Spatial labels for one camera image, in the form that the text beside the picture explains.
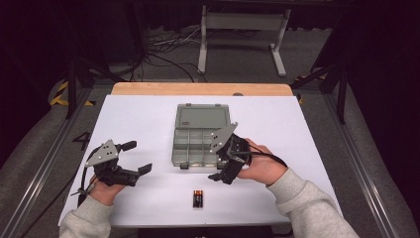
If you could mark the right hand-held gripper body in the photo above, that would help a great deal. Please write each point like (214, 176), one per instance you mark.
(222, 139)

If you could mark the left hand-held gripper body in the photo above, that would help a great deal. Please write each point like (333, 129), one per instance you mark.
(105, 155)

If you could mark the grey transparent compartment storage box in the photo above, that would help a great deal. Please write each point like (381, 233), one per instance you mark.
(201, 117)

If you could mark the black and orange battery pack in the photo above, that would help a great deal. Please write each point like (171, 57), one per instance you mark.
(197, 198)

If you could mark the person's right hand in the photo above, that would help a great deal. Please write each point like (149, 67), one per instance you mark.
(264, 168)

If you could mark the person's left hand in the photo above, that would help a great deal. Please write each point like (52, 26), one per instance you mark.
(105, 195)

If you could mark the white table cover sheet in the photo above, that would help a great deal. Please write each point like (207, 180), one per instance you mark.
(148, 205)

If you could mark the black metal stand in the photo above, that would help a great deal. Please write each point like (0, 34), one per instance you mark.
(341, 99)
(71, 92)

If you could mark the yellow and black floor tape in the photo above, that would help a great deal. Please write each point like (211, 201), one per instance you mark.
(62, 86)

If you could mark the aluminium floor rail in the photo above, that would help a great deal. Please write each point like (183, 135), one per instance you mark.
(355, 157)
(44, 165)

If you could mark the white metal desk frame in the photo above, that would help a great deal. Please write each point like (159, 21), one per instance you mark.
(244, 21)

